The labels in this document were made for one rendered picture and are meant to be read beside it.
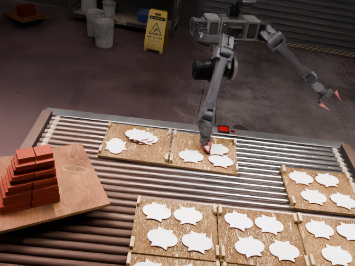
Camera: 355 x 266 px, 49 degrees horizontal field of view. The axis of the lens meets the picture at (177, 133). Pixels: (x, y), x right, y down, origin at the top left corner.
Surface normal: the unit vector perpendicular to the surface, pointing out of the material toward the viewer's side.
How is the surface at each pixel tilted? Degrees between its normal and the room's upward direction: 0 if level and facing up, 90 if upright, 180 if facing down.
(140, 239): 0
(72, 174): 0
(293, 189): 0
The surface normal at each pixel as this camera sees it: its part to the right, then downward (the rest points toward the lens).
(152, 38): -0.19, 0.33
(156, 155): 0.11, -0.82
